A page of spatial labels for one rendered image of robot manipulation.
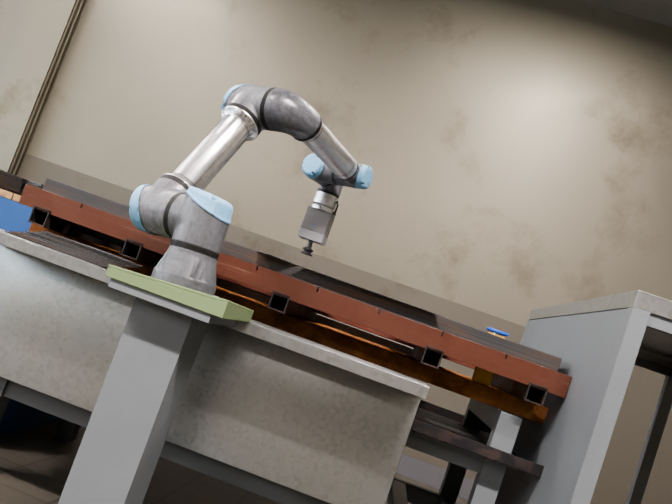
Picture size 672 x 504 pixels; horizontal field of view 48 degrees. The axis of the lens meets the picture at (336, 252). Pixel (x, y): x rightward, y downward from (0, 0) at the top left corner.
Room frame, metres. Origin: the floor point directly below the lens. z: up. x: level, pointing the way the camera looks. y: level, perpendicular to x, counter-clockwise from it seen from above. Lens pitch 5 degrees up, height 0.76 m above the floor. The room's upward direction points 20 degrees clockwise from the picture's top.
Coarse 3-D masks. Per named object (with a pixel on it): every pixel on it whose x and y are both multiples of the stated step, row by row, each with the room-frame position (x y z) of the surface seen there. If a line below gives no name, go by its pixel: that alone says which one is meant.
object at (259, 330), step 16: (0, 240) 1.98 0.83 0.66; (16, 240) 1.97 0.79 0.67; (48, 256) 1.96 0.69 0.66; (64, 256) 1.96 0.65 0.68; (80, 272) 1.95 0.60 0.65; (96, 272) 1.95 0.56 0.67; (256, 336) 1.90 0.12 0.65; (272, 336) 1.90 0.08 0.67; (288, 336) 1.90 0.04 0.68; (304, 352) 1.89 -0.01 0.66; (320, 352) 1.89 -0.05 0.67; (336, 352) 1.95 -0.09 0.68; (352, 368) 1.88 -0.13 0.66; (368, 368) 1.87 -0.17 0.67; (384, 368) 2.02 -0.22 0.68; (400, 384) 1.87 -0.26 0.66; (416, 384) 1.86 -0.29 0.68
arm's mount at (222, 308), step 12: (108, 276) 1.66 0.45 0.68; (120, 276) 1.66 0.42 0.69; (132, 276) 1.65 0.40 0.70; (144, 276) 1.65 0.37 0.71; (144, 288) 1.65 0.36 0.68; (156, 288) 1.65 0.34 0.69; (168, 288) 1.64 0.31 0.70; (180, 288) 1.64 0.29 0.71; (180, 300) 1.64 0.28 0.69; (192, 300) 1.63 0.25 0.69; (204, 300) 1.63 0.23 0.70; (216, 300) 1.63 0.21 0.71; (228, 300) 1.63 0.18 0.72; (216, 312) 1.63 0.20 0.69; (228, 312) 1.66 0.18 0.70; (240, 312) 1.77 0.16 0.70; (252, 312) 1.89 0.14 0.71
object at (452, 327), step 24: (72, 192) 2.22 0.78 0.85; (120, 216) 2.20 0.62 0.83; (264, 264) 2.16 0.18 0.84; (288, 264) 2.15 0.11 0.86; (336, 288) 2.13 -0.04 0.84; (360, 288) 2.13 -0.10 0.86; (408, 312) 2.11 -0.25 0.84; (480, 336) 2.09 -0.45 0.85; (528, 360) 2.08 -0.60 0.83; (552, 360) 2.07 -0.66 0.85
